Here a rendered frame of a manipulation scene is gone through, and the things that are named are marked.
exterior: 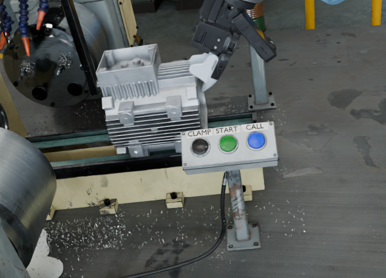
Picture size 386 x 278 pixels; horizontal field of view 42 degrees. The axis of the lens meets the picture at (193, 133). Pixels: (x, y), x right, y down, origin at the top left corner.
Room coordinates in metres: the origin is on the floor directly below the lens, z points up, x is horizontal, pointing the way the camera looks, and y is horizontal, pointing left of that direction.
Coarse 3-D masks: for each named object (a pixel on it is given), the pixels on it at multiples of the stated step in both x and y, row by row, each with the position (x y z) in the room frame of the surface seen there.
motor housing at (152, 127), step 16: (160, 64) 0.98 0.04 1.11; (176, 64) 0.96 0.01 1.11; (160, 80) 0.92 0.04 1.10; (176, 80) 0.91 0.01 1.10; (192, 80) 0.91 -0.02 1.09; (160, 96) 0.90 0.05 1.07; (112, 112) 0.91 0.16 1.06; (144, 112) 0.88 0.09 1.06; (160, 112) 0.88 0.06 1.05; (192, 112) 0.87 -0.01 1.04; (112, 128) 0.88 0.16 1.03; (128, 128) 0.88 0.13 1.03; (144, 128) 0.87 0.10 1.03; (160, 128) 0.87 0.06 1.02; (176, 128) 0.86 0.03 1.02; (192, 128) 0.86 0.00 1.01; (144, 144) 0.88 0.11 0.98; (160, 144) 0.87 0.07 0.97
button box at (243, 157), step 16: (224, 128) 0.73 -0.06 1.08; (240, 128) 0.73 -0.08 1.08; (256, 128) 0.72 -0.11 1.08; (272, 128) 0.71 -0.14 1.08; (208, 144) 0.72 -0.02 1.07; (240, 144) 0.70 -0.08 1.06; (272, 144) 0.69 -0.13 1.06; (192, 160) 0.70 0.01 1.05; (208, 160) 0.69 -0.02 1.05; (224, 160) 0.68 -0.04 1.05; (240, 160) 0.68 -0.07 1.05; (256, 160) 0.67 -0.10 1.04; (272, 160) 0.67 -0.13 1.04
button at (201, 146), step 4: (196, 140) 0.72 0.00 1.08; (200, 140) 0.72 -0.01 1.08; (204, 140) 0.72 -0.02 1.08; (192, 144) 0.72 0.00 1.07; (196, 144) 0.71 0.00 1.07; (200, 144) 0.71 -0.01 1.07; (204, 144) 0.71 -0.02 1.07; (192, 148) 0.71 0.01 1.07; (196, 148) 0.71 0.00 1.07; (200, 148) 0.71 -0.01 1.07; (204, 148) 0.70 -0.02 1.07; (208, 148) 0.71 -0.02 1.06; (196, 152) 0.70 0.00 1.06; (200, 152) 0.70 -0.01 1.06; (204, 152) 0.70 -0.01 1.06
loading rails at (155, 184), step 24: (216, 120) 1.00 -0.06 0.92; (240, 120) 0.98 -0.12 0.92; (48, 144) 1.05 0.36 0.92; (72, 144) 1.03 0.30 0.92; (96, 144) 1.02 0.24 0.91; (72, 168) 0.92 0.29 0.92; (96, 168) 0.91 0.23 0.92; (120, 168) 0.90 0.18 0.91; (144, 168) 0.90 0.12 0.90; (168, 168) 0.89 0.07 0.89; (72, 192) 0.92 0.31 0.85; (96, 192) 0.92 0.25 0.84; (120, 192) 0.91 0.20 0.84; (144, 192) 0.90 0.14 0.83; (168, 192) 0.89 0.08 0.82; (192, 192) 0.88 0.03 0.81; (216, 192) 0.87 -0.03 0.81; (48, 216) 0.90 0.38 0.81
